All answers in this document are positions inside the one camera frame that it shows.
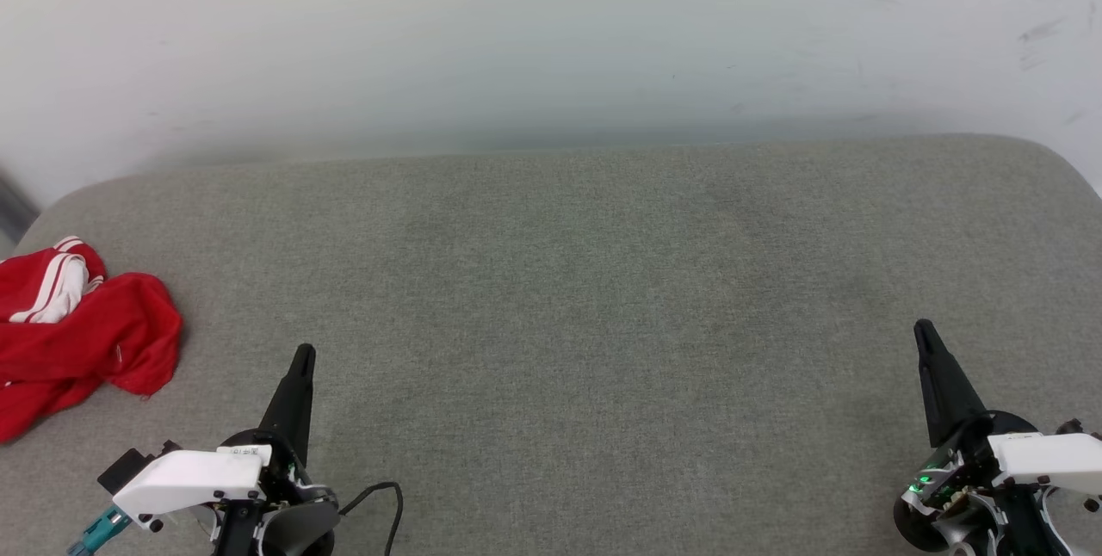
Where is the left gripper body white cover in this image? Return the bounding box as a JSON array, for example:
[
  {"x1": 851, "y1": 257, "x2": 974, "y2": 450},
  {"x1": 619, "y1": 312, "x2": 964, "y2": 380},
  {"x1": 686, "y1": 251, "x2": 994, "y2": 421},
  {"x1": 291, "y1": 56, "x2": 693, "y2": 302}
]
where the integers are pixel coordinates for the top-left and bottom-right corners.
[{"x1": 112, "y1": 429, "x2": 341, "y2": 556}]

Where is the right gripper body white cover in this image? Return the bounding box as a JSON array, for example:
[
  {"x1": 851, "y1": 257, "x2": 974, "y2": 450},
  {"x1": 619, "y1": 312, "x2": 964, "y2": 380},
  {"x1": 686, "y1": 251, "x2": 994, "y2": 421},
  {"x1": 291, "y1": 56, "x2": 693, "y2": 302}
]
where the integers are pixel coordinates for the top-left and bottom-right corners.
[{"x1": 894, "y1": 411, "x2": 1102, "y2": 553}]

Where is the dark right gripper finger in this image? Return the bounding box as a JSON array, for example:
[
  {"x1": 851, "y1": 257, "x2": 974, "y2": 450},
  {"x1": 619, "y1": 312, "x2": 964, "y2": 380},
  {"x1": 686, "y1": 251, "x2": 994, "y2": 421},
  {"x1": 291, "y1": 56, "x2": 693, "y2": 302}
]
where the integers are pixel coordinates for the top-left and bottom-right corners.
[{"x1": 913, "y1": 319, "x2": 989, "y2": 449}]

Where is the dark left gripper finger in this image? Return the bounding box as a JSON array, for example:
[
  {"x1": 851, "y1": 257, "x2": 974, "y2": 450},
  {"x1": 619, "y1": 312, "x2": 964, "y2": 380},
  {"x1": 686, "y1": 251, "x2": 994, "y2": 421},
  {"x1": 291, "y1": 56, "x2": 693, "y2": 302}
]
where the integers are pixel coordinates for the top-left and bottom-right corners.
[{"x1": 258, "y1": 343, "x2": 317, "y2": 462}]

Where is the red white Bulls jersey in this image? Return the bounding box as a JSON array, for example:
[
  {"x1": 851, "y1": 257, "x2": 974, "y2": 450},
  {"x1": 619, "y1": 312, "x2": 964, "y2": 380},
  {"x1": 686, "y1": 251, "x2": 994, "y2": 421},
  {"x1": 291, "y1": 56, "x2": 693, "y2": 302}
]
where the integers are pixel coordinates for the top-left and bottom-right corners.
[{"x1": 0, "y1": 236, "x2": 183, "y2": 445}]

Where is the grey fabric sofa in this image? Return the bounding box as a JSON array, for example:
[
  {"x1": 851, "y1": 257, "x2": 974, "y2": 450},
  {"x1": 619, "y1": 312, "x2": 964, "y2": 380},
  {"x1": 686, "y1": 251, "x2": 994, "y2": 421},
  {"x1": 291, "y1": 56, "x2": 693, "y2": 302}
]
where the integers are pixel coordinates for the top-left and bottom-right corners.
[{"x1": 0, "y1": 134, "x2": 1102, "y2": 556}]

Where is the teal cable connector plug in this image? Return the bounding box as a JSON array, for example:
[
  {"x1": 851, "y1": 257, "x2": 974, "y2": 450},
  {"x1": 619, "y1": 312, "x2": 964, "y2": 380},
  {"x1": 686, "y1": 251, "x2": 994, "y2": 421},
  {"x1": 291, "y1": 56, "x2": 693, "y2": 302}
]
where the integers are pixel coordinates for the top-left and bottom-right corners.
[{"x1": 67, "y1": 504, "x2": 132, "y2": 556}]

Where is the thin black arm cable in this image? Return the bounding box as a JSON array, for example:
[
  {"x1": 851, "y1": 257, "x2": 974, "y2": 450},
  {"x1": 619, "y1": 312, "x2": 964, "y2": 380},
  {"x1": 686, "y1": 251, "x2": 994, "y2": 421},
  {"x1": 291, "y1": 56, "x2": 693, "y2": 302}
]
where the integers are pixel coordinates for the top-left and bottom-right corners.
[{"x1": 338, "y1": 481, "x2": 404, "y2": 556}]

